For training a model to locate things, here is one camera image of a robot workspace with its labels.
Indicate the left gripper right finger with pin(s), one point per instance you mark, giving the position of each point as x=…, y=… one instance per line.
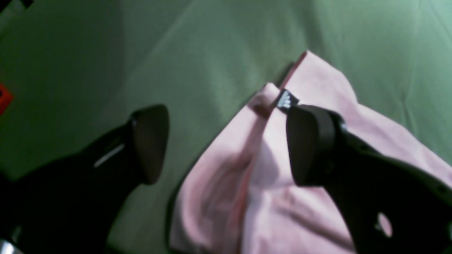
x=389, y=206

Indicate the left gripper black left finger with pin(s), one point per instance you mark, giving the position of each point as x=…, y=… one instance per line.
x=68, y=206

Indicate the pink printed t-shirt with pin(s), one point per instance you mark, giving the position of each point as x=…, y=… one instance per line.
x=240, y=196

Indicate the red black clamp left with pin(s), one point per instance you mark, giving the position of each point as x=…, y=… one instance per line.
x=6, y=98

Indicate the green table cloth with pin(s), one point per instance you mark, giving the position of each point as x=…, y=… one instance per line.
x=78, y=68

